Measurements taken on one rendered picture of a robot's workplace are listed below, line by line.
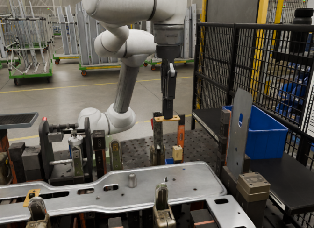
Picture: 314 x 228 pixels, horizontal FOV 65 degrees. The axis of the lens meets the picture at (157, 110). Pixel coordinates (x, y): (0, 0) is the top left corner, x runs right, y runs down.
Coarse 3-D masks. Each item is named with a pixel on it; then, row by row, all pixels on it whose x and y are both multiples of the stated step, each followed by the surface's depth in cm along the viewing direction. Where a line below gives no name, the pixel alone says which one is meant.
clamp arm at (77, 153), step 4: (72, 148) 95; (76, 148) 95; (80, 148) 96; (72, 152) 95; (76, 152) 95; (80, 152) 96; (72, 156) 95; (76, 156) 95; (80, 156) 96; (72, 160) 95; (76, 160) 96; (80, 160) 96; (76, 164) 96; (80, 164) 96; (76, 168) 96; (80, 168) 96; (76, 172) 96; (80, 172) 97
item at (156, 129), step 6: (156, 114) 97; (156, 126) 101; (162, 126) 100; (156, 132) 101; (162, 132) 101; (156, 138) 102; (162, 138) 101; (156, 144) 101; (162, 144) 102; (156, 150) 102; (162, 150) 102
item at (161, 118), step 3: (156, 117) 84; (159, 117) 84; (162, 117) 84; (174, 117) 84; (177, 117) 84; (156, 120) 82; (159, 120) 82; (162, 120) 82; (165, 120) 82; (168, 120) 82; (171, 120) 82; (174, 120) 82; (177, 120) 82
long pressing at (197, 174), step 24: (144, 168) 99; (168, 168) 100; (192, 168) 100; (0, 192) 86; (24, 192) 86; (48, 192) 86; (72, 192) 86; (96, 192) 86; (120, 192) 86; (144, 192) 86; (168, 192) 86; (192, 192) 86; (216, 192) 86; (0, 216) 75; (24, 216) 76
